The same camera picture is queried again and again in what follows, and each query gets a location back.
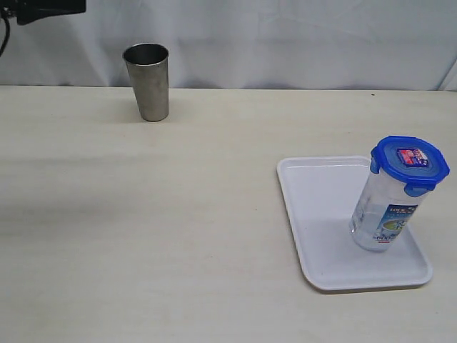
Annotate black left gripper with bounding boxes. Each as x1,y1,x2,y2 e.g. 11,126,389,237
16,0,86,25

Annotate stainless steel cup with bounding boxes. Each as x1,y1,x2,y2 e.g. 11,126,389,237
123,43,169,122

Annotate clear plastic tall container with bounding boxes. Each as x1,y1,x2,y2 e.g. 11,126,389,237
348,134,451,254

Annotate blue plastic lid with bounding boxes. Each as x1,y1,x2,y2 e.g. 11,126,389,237
370,136,450,197

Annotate white plastic tray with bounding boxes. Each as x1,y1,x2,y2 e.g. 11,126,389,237
277,156,433,292

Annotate white curtain backdrop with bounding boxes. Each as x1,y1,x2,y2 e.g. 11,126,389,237
1,1,456,91

